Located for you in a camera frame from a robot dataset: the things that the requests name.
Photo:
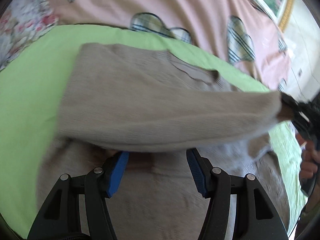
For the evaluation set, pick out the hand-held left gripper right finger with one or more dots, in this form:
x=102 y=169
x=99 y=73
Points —
x=197 y=172

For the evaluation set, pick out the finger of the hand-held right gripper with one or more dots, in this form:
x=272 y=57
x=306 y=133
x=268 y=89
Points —
x=291 y=102

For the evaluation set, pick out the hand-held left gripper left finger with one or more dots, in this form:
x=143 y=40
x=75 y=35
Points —
x=117 y=175

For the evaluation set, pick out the beige knit sweater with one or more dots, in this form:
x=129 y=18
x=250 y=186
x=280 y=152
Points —
x=150 y=110

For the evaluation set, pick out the person's right hand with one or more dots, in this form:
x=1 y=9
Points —
x=308 y=160

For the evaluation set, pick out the green bed sheet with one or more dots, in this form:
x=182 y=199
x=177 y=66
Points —
x=30 y=92

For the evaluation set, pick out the pink quilt with plaid hearts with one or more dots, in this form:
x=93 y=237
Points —
x=187 y=5

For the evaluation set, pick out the floral ruffled pillow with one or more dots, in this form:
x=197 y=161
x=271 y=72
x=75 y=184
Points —
x=22 y=25

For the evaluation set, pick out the wall socket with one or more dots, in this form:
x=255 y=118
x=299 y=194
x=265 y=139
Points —
x=300 y=73

